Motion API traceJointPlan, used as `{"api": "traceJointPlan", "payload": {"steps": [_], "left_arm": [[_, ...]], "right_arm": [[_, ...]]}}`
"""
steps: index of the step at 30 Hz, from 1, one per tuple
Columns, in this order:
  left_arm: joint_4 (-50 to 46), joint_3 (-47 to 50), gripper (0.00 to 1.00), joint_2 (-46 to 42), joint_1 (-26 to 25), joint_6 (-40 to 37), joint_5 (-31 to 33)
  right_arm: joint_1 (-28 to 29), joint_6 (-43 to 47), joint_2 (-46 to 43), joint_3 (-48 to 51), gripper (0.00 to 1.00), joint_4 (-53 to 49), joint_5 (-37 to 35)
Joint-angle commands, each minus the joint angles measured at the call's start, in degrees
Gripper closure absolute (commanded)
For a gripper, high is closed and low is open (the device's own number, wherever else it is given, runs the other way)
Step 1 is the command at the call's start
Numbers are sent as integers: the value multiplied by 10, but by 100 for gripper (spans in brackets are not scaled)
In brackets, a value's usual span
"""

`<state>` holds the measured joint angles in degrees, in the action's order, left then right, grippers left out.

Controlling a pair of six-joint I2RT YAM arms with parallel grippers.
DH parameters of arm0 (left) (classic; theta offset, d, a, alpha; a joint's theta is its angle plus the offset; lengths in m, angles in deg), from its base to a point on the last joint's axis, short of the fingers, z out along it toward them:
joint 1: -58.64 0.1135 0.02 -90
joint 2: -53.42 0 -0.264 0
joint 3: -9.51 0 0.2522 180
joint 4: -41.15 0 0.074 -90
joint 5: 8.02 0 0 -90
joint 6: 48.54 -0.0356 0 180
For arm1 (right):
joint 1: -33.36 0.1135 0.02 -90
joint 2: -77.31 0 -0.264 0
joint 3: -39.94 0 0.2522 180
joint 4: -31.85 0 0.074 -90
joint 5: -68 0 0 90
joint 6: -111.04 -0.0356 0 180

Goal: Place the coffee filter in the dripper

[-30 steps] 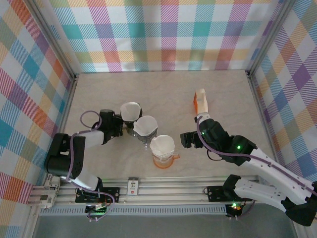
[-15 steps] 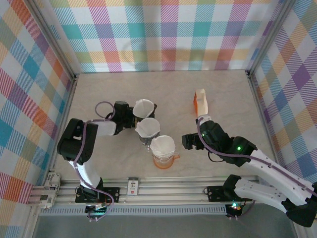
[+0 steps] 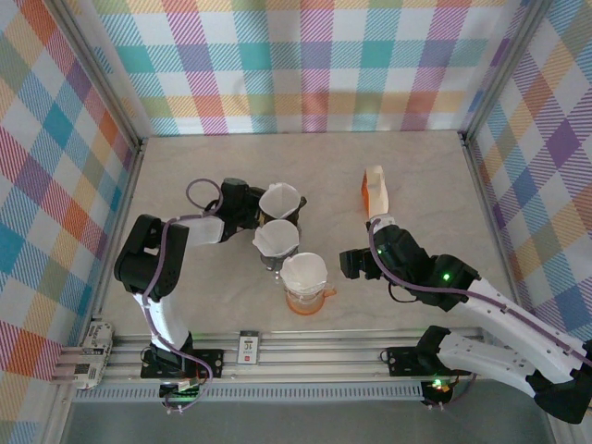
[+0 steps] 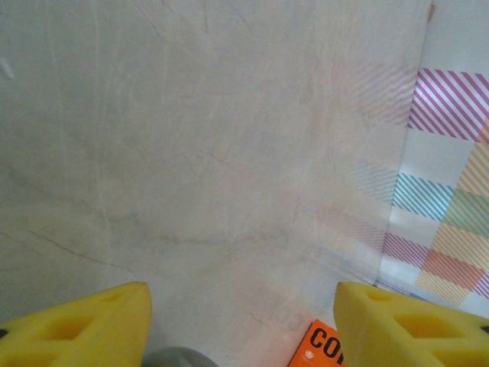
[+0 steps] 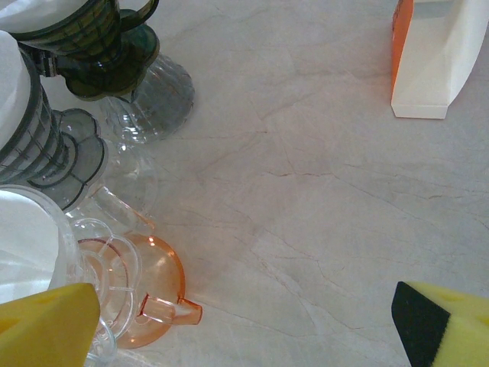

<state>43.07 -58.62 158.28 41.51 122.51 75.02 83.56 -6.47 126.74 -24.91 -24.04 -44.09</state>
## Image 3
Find aluminium side rail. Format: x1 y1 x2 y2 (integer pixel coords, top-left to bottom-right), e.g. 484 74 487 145
39 138 149 444
457 131 577 444

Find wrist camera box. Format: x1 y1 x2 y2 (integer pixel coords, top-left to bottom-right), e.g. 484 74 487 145
220 178 254 201
372 225 409 252

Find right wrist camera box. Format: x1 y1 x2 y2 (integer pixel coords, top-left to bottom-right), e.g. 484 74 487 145
372 225 409 252

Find orange glass coffee server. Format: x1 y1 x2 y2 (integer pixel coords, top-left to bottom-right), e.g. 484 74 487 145
285 284 339 317

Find grey slotted cable duct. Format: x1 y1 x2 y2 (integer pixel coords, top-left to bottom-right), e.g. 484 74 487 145
72 381 426 403

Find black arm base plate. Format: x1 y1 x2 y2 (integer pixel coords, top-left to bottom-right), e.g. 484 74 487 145
385 345 474 376
140 347 226 379

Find white label card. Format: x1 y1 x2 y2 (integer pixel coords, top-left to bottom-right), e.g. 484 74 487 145
236 328 262 366

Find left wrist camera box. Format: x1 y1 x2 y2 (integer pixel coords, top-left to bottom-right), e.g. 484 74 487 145
220 178 254 201

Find aluminium corner post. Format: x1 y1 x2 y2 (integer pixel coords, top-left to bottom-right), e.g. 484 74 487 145
53 0 148 152
457 0 547 140

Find small controller circuit board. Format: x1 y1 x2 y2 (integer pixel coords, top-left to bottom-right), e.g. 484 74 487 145
158 376 207 414
421 376 453 409

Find white labelled box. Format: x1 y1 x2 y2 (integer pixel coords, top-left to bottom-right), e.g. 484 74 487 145
76 318 116 392

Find white paper coffee filter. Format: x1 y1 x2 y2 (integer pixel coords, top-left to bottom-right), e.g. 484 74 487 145
253 219 301 258
280 252 327 293
258 182 299 219

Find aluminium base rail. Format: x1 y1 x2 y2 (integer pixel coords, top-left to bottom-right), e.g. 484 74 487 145
50 328 537 385

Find orange coffee filter pack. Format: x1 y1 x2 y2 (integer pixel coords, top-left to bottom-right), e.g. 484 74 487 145
360 165 391 218

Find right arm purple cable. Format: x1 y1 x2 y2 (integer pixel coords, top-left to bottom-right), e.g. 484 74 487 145
366 219 592 411

